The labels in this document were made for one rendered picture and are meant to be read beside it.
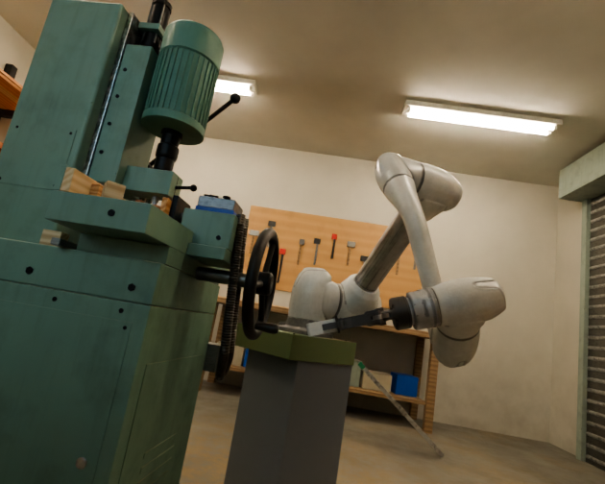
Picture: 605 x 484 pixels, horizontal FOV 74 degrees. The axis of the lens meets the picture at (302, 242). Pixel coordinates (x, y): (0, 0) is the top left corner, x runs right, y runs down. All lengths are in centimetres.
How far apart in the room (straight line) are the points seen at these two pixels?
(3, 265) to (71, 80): 54
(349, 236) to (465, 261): 129
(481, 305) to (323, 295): 80
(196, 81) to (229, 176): 361
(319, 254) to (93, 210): 370
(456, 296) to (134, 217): 68
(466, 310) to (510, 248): 402
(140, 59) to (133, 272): 66
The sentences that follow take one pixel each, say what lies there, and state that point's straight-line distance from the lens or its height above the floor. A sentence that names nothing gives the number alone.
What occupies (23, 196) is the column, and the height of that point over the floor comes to 92.
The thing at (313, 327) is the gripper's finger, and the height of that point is 72.
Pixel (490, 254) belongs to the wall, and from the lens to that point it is 484.
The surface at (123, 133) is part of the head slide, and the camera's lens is 122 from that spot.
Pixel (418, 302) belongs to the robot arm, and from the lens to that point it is 93.
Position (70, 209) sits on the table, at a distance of 90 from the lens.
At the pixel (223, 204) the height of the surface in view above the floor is 99.
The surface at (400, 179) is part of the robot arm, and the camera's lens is 128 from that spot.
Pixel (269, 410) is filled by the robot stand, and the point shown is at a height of 40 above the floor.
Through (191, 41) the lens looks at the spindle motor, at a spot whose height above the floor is 144.
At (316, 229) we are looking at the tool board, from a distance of 449.
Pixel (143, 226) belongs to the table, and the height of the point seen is 85.
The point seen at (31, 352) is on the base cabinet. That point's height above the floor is 58.
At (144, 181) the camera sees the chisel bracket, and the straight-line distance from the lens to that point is 118.
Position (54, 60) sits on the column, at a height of 132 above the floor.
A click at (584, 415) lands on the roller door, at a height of 37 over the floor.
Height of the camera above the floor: 72
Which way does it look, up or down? 12 degrees up
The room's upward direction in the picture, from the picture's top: 10 degrees clockwise
